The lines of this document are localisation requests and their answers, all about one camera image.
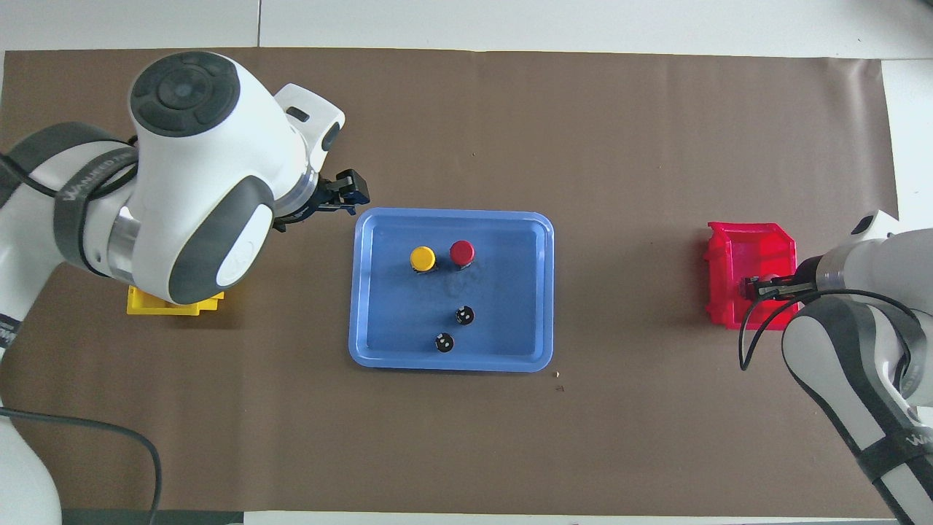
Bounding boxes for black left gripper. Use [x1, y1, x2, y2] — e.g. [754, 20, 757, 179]
[273, 168, 371, 234]

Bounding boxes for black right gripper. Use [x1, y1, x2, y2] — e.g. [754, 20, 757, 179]
[753, 256, 822, 302]

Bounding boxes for blue plastic tray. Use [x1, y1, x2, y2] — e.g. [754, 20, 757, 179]
[348, 208, 555, 373]

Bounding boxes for red plastic bin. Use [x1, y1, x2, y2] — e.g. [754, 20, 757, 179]
[703, 222, 800, 331]

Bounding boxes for yellow plastic bin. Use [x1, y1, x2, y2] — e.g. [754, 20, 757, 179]
[127, 285, 226, 317]

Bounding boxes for brown paper mat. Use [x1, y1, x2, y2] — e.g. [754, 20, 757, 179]
[0, 47, 923, 512]

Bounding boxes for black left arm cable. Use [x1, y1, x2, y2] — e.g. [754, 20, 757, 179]
[0, 135, 163, 525]

